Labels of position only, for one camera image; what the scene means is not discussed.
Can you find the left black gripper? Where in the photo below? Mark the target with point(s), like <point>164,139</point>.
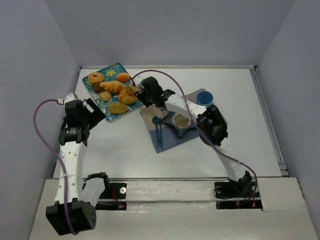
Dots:
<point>92,110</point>

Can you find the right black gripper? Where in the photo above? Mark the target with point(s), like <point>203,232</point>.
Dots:
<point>142,92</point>

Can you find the metal serving tongs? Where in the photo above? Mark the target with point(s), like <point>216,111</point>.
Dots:
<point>151,96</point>

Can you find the brown-crust bread slice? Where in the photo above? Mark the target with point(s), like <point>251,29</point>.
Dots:
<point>133,88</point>

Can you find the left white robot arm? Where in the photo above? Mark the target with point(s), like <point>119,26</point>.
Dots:
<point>74,208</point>

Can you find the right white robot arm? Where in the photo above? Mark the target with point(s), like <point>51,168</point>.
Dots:
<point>212,127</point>

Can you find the oval tan bread slice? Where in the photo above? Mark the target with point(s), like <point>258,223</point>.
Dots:
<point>117,108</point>

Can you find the small round tan bun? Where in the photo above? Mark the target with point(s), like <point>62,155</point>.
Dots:
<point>105,96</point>

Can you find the brown chocolate muffin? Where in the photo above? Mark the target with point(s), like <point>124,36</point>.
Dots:
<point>96,87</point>

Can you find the orange striped twisted roll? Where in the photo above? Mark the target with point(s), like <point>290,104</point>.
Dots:
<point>127,97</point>

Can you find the blue plastic fork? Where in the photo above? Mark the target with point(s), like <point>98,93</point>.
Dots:
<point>160,132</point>

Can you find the golden croissant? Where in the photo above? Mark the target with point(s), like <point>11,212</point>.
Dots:
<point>113,87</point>

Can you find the round orange bun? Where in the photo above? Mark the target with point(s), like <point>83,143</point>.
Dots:
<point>123,77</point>

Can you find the blue star-shaped plate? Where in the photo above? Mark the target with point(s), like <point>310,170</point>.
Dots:
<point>180,126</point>

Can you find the blue beige cloth placemat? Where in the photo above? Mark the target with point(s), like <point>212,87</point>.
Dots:
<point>169,141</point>

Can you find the blue plastic cup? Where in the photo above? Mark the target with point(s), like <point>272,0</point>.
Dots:
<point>204,98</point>

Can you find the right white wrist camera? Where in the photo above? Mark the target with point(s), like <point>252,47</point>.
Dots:
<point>139,86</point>

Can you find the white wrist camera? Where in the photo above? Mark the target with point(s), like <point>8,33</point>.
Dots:
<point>69,98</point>
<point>139,86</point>

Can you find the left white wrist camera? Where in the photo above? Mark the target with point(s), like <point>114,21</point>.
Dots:
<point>69,98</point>

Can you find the orange ring donut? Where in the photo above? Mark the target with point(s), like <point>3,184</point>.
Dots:
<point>96,77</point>

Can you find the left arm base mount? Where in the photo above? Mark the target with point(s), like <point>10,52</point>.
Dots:
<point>103,194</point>

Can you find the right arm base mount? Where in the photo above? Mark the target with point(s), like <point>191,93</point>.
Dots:
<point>237,197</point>

